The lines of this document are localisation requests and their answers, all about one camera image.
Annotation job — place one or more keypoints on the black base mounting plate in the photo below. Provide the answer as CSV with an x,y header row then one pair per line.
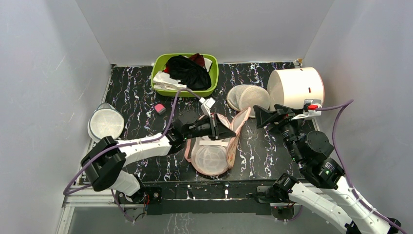
x,y
150,200

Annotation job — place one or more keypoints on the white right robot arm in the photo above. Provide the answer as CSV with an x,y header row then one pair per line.
x,y
339,202

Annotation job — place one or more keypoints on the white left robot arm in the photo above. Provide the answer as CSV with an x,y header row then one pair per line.
x,y
103,164

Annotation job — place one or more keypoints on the white cylindrical drum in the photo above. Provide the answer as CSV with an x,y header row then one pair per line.
x,y
290,87

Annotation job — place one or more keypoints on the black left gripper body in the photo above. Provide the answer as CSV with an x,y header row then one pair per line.
x,y
203,129

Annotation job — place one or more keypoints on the green plastic basin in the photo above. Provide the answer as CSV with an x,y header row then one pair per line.
x,y
161,61

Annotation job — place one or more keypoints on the black bra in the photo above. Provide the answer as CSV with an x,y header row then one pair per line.
x,y
189,73

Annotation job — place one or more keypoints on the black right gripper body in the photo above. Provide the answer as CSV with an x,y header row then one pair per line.
x,y
277,114

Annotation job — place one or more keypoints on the small pink block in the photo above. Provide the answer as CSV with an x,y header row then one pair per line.
x,y
160,109

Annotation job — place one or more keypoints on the dark red white garment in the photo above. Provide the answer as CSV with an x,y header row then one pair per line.
x,y
201,61

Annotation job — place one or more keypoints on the floral mesh laundry bag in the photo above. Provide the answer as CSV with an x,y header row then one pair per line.
x,y
215,157

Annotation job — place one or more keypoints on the grey round mesh laundry bag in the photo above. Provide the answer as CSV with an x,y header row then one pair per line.
x,y
105,121

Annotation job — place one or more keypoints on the white mesh laundry bag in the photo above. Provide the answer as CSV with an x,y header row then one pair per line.
x,y
241,97

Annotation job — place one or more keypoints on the white crumpled garment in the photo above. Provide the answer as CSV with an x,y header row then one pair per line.
x,y
163,81

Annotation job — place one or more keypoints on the aluminium frame rail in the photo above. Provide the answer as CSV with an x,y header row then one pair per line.
x,y
84,197

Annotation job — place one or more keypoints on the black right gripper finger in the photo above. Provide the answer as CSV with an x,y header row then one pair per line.
x,y
288,109
264,117

